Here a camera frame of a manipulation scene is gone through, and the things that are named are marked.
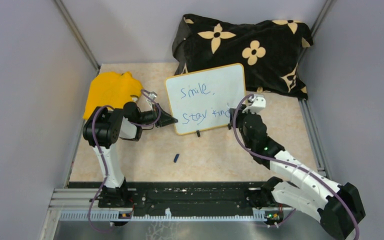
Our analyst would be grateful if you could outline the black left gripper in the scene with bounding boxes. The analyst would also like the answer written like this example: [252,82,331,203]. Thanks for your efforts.
[136,102,178,127]

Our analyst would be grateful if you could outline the blue marker cap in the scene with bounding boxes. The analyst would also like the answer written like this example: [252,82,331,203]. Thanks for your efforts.
[173,153,180,163]

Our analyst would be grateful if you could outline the yellow framed whiteboard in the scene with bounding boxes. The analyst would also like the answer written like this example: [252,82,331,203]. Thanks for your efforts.
[165,63,246,135]

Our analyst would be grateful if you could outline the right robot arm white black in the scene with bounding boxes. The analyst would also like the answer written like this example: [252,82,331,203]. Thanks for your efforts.
[228,104,366,240]

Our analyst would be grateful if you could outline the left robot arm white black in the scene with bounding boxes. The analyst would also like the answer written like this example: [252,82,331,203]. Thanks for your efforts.
[82,101,178,208]

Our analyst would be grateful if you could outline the yellow cloth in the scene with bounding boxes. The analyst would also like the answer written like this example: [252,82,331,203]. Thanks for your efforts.
[82,71,143,120]

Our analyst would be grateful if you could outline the black floral blanket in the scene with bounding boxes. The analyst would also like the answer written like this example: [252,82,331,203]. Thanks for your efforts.
[171,14,314,100]

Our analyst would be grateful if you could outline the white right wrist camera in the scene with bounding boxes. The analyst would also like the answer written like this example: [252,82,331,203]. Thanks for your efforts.
[242,94,267,114]

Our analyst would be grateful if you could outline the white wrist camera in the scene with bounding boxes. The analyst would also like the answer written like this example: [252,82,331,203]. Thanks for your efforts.
[147,91,158,105]
[242,94,267,114]

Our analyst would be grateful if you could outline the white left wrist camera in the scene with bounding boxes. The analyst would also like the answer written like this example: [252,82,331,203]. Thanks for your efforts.
[147,91,158,105]

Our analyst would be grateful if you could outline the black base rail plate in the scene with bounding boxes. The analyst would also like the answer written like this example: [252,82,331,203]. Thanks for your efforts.
[97,181,296,218]

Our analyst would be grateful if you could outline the white perforated cable tray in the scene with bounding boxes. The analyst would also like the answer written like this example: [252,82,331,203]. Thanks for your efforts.
[59,208,267,222]

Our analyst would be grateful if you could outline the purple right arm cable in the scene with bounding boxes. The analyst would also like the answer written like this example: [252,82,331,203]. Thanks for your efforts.
[232,94,361,240]

